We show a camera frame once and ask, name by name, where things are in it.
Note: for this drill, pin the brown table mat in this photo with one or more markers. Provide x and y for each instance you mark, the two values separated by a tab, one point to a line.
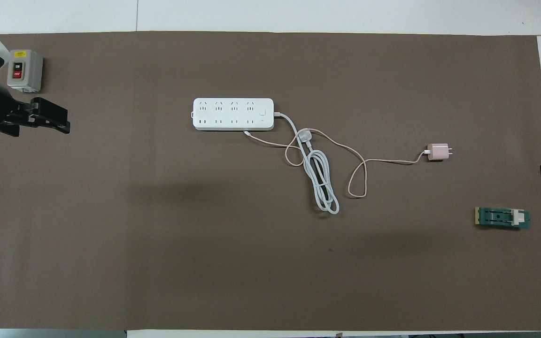
251	258

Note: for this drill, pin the white power strip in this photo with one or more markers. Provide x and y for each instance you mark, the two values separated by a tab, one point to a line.
233	114

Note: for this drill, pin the green knife switch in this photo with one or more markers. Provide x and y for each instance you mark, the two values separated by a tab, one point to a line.
500	217

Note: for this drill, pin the pink charger block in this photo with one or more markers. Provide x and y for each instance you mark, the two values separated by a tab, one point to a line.
437	152

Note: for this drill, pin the grey on-off switch box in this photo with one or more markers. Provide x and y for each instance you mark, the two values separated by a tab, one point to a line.
24	70

